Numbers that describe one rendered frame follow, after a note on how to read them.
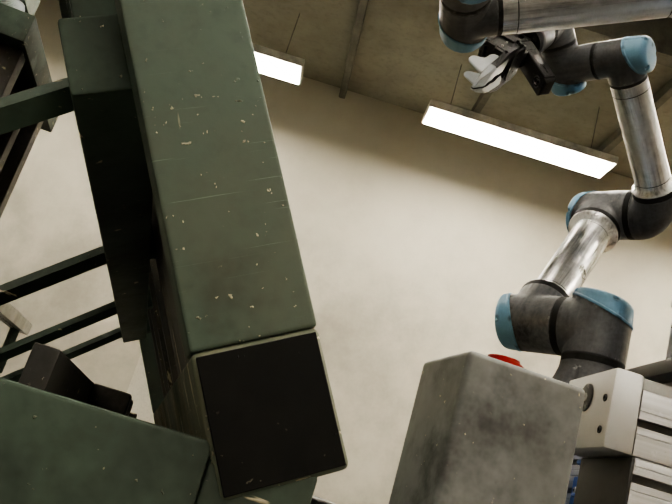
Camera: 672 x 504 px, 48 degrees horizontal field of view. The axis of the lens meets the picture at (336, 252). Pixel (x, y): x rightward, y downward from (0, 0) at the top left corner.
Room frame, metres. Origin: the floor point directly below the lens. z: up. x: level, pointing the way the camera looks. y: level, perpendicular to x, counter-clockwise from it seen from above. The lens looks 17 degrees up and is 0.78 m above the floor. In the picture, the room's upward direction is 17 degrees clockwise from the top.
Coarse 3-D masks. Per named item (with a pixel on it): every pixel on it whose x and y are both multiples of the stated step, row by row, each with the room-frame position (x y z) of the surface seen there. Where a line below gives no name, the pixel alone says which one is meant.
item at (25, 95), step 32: (32, 0) 2.54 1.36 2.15; (32, 96) 0.69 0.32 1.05; (64, 96) 0.69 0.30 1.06; (0, 128) 0.69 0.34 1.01; (96, 256) 1.41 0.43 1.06; (0, 288) 1.39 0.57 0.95; (32, 288) 1.40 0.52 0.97; (96, 320) 2.06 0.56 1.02; (0, 352) 2.01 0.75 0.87; (64, 352) 2.57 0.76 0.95
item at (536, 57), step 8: (528, 48) 1.27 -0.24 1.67; (536, 48) 1.27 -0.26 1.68; (528, 56) 1.27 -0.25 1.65; (536, 56) 1.26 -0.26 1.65; (528, 64) 1.28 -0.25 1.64; (536, 64) 1.25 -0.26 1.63; (544, 64) 1.26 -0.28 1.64; (528, 72) 1.28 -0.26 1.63; (536, 72) 1.26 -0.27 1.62; (544, 72) 1.25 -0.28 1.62; (552, 72) 1.25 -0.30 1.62; (528, 80) 1.29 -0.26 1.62; (536, 80) 1.26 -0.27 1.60; (544, 80) 1.25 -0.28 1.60; (552, 80) 1.25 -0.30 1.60; (536, 88) 1.27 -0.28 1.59; (544, 88) 1.26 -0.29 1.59
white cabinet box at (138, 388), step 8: (136, 368) 5.06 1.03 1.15; (136, 376) 5.06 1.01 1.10; (144, 376) 5.06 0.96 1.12; (136, 384) 5.06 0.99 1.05; (144, 384) 5.06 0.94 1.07; (128, 392) 5.06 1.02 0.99; (136, 392) 5.06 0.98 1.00; (144, 392) 5.06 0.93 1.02; (136, 400) 5.06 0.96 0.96; (144, 400) 5.06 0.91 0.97; (136, 408) 5.06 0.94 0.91; (144, 408) 5.06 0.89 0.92; (144, 416) 5.06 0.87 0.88; (152, 416) 5.06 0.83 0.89
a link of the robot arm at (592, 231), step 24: (600, 192) 1.61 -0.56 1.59; (624, 192) 1.57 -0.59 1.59; (576, 216) 1.60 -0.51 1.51; (600, 216) 1.57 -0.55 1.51; (624, 216) 1.56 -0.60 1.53; (576, 240) 1.54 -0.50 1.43; (600, 240) 1.56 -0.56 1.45; (552, 264) 1.52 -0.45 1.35; (576, 264) 1.51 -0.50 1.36; (528, 288) 1.47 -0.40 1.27; (552, 288) 1.45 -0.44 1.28; (504, 312) 1.46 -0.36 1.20; (528, 312) 1.42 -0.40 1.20; (504, 336) 1.47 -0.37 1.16; (528, 336) 1.43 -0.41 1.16
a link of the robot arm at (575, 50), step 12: (564, 48) 1.34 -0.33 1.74; (576, 48) 1.34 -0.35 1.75; (588, 48) 1.32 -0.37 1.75; (552, 60) 1.36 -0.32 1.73; (564, 60) 1.35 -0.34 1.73; (576, 60) 1.34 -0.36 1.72; (588, 60) 1.32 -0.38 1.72; (564, 72) 1.37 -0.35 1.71; (576, 72) 1.35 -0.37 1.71; (588, 72) 1.34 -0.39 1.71; (564, 84) 1.39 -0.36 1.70; (576, 84) 1.38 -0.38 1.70
